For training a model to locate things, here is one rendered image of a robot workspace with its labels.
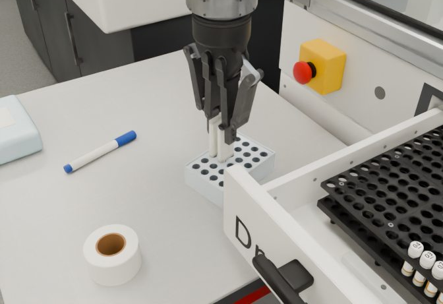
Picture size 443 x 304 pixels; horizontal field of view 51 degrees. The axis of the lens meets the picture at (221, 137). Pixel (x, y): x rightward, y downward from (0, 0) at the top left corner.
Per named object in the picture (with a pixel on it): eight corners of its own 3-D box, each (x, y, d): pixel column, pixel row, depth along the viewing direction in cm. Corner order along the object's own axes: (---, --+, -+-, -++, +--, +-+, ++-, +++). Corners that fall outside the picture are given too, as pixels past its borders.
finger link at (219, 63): (233, 47, 63) (241, 50, 62) (236, 117, 69) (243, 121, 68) (213, 57, 60) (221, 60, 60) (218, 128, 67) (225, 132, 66)
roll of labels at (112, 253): (133, 289, 59) (129, 270, 56) (80, 283, 59) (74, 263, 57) (147, 246, 64) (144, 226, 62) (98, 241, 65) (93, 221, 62)
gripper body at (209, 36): (176, 8, 58) (180, 72, 64) (225, 28, 54) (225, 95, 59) (217, -8, 63) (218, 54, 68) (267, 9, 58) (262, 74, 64)
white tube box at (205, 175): (222, 210, 70) (222, 191, 67) (184, 183, 74) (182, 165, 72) (274, 169, 77) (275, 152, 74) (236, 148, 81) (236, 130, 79)
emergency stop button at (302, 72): (304, 90, 79) (306, 68, 76) (289, 79, 81) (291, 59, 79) (317, 84, 80) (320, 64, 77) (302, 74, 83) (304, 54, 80)
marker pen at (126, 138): (68, 175, 76) (66, 168, 75) (63, 171, 76) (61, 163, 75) (137, 139, 83) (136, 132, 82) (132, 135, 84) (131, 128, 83)
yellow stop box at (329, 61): (319, 98, 79) (325, 60, 75) (293, 80, 84) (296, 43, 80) (341, 90, 82) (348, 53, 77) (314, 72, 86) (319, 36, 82)
